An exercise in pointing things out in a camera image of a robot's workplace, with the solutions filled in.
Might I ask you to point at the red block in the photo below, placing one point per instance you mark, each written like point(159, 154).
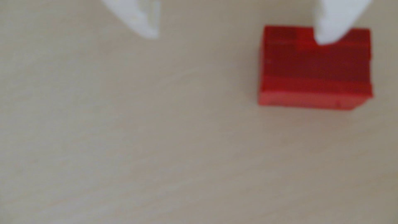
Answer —
point(311, 71)

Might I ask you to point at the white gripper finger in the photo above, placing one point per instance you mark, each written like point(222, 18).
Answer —
point(337, 18)
point(140, 14)

